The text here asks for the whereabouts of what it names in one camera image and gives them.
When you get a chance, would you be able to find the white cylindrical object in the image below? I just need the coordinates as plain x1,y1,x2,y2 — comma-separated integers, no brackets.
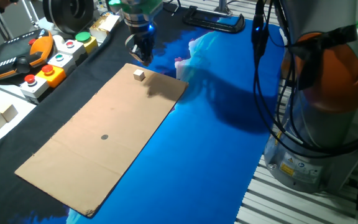
52,34,65,47

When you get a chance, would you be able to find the black C-clamp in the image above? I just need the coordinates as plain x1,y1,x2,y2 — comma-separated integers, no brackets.
181,6,247,34

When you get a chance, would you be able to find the black filament spool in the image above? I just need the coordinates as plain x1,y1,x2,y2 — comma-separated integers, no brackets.
42,0,95,35

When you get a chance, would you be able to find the small wooden block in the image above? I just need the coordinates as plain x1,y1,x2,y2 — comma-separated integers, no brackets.
132,68,146,82

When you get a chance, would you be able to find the blue black printed cloth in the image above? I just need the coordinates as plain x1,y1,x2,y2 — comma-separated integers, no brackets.
0,0,287,224

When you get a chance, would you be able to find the person hand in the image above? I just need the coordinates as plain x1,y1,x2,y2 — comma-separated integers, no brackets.
0,0,18,9

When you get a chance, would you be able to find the white board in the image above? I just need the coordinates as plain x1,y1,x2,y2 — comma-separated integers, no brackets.
0,90,37,154

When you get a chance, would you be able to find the yellow box green mushroom button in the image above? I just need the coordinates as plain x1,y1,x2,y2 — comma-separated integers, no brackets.
75,31,99,54

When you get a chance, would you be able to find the white yellow carton box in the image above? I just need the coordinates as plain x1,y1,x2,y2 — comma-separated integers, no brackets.
88,14,121,41

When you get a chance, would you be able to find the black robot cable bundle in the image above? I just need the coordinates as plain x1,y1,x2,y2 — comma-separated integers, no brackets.
250,0,358,159

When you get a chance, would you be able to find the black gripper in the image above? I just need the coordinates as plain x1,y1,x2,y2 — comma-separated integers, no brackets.
124,12,155,67

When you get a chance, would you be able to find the brown cardboard sheet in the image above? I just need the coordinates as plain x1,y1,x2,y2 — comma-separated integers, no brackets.
14,63,190,218

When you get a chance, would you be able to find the grey box flat red button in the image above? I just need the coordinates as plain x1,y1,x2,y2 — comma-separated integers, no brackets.
57,39,87,62

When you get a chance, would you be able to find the green adapter plate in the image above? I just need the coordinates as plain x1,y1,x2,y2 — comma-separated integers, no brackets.
109,0,164,16

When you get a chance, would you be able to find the grey box green button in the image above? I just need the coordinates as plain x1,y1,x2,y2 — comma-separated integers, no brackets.
47,52,76,75

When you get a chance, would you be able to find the black orange teach pendant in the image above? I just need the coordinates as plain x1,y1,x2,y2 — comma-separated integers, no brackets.
0,28,55,82

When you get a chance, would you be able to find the thin grey metal rod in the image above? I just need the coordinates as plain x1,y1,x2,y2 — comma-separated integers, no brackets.
16,0,40,29

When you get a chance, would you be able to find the yellow box red mushroom button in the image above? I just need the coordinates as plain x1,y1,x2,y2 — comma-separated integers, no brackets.
35,64,67,89

